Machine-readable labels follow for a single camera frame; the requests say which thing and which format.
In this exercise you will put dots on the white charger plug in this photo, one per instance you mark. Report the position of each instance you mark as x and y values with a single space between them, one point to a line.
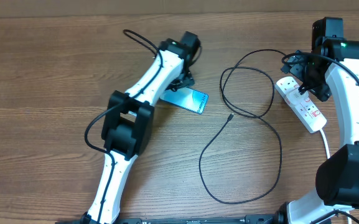
295 97

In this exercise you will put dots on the blue Galaxy smartphone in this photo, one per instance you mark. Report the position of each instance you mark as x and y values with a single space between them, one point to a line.
186 98

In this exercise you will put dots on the white power strip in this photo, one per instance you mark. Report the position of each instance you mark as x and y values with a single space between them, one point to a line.
310 116

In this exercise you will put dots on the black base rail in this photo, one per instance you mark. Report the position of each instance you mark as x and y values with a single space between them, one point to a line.
247 219

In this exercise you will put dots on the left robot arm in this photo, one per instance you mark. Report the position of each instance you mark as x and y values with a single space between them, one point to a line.
124 129

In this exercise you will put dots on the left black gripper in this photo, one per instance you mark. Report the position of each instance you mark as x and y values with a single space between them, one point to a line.
187 78

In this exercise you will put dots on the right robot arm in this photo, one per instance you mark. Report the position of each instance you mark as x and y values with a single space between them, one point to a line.
329 70

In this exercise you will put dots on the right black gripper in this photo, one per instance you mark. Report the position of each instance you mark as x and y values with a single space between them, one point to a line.
294 66

